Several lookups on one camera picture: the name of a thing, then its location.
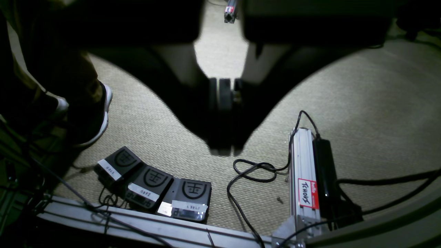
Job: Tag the black pedal labelled stop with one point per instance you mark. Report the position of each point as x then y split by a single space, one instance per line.
117 167

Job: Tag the aluminium rail with red label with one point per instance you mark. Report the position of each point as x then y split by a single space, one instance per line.
304 198

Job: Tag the aluminium frame bar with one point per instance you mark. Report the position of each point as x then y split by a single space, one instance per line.
128 223

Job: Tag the black pedal labelled start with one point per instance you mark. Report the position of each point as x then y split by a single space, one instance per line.
187 200

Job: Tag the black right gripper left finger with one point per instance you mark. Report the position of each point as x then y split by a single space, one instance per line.
152 40

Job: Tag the black power adapter brick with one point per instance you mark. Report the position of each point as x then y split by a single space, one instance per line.
331 201

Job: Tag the black white sneaker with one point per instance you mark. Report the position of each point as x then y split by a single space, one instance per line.
86 124

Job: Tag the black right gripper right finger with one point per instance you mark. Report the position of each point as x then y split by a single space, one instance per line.
289 40

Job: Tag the black pedal labelled zero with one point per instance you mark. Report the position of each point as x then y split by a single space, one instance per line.
147 189

